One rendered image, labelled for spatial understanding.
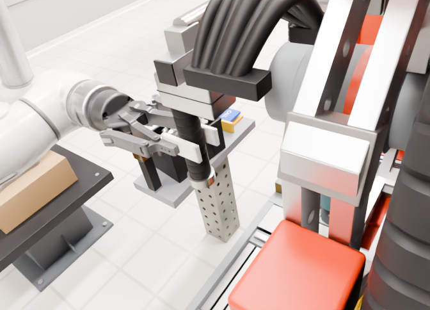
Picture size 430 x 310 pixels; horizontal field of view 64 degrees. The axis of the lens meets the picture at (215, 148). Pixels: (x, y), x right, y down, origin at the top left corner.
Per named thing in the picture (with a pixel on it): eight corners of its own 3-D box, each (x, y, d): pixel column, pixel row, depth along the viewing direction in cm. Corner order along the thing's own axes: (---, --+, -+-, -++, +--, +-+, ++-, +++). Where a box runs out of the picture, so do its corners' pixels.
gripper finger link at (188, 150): (163, 131, 51) (160, 134, 51) (199, 145, 47) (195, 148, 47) (168, 146, 53) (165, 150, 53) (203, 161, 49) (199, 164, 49)
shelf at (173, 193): (175, 209, 96) (173, 202, 94) (135, 189, 106) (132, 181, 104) (256, 126, 121) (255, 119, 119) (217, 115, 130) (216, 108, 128)
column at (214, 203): (226, 243, 135) (207, 164, 109) (206, 232, 141) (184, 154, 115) (240, 225, 141) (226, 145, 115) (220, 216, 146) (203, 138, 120)
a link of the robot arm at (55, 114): (119, 108, 72) (70, 150, 65) (77, 93, 80) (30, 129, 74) (95, 63, 64) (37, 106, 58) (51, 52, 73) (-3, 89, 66)
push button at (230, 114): (230, 127, 116) (229, 121, 115) (214, 122, 120) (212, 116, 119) (241, 116, 120) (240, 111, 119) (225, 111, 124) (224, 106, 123)
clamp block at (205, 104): (214, 122, 41) (207, 83, 38) (161, 106, 46) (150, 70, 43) (238, 101, 44) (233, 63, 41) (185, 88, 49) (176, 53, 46)
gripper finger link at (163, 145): (153, 134, 52) (139, 146, 51) (178, 144, 49) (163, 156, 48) (156, 143, 53) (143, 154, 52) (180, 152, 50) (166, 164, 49)
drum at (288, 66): (404, 182, 45) (428, 87, 36) (262, 139, 57) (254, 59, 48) (429, 124, 53) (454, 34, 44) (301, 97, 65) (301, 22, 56)
